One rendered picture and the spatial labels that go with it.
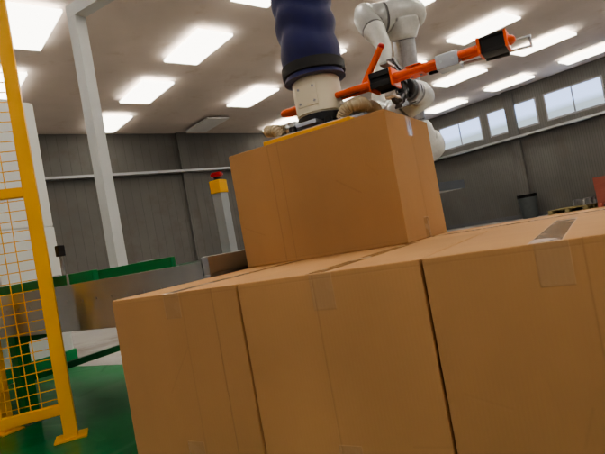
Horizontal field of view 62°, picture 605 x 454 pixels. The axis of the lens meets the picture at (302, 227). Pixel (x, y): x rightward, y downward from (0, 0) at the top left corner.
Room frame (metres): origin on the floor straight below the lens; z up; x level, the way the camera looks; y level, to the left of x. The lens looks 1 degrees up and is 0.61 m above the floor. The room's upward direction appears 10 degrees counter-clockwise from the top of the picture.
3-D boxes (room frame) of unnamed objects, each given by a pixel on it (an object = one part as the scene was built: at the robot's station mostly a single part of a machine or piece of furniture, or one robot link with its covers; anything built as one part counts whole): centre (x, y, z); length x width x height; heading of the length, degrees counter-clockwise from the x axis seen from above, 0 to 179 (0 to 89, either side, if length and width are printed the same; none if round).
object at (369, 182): (1.80, -0.15, 0.74); 0.60 x 0.40 x 0.40; 58
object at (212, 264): (1.99, 0.16, 0.58); 0.70 x 0.03 x 0.06; 149
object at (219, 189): (2.71, 0.40, 0.50); 0.07 x 0.07 x 1.00; 59
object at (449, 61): (1.56, -0.54, 1.07); 0.07 x 0.07 x 0.04; 59
